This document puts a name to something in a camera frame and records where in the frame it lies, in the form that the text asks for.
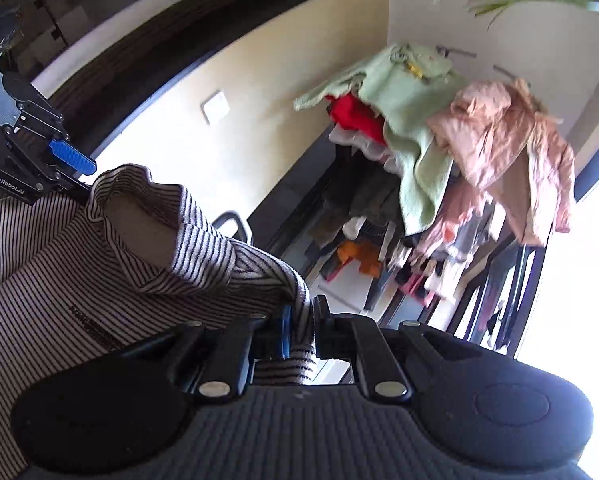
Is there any grey striped knit garment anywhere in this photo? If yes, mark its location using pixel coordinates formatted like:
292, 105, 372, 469
0, 165, 315, 479

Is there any red hanging garment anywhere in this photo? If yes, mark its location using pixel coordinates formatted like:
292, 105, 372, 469
327, 93, 386, 145

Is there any pink hanging garment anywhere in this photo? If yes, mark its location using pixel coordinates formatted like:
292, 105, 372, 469
427, 79, 575, 246

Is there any light green hanging garment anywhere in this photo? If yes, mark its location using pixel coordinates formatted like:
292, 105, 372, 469
294, 42, 467, 235

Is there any wall power socket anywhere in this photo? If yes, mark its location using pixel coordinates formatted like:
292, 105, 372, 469
200, 90, 230, 126

